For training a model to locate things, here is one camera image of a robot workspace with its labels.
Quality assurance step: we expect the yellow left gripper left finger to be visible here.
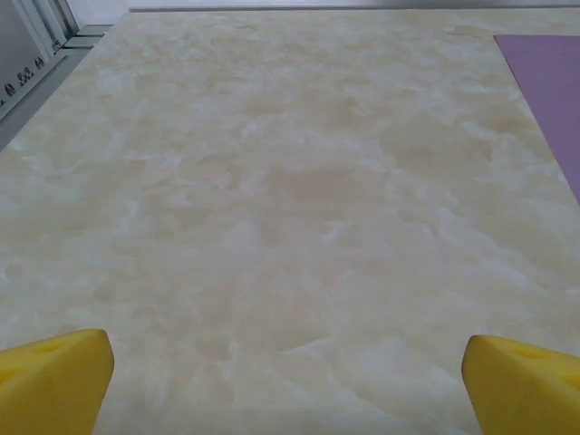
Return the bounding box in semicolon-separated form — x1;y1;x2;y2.
0;328;115;435

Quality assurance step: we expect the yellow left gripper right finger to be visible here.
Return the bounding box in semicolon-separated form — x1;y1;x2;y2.
461;334;580;435

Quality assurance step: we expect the pink and purple wrapping paper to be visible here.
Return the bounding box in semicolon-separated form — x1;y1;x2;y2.
493;34;580;206

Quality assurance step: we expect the aluminium frame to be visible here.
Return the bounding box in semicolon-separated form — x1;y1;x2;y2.
0;0;120;153

